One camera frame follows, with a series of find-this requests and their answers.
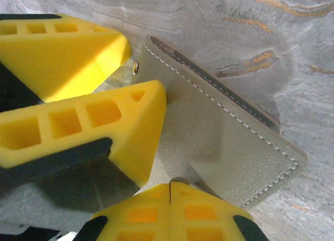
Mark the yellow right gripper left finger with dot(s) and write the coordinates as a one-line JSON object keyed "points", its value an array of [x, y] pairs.
{"points": [[141, 217]]}

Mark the taupe leather card holder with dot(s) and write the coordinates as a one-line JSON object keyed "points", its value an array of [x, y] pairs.
{"points": [[221, 147]]}

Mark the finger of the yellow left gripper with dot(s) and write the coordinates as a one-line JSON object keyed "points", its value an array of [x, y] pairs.
{"points": [[130, 136], [65, 50]]}

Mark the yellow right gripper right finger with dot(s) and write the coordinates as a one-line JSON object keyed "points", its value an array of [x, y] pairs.
{"points": [[203, 217]]}

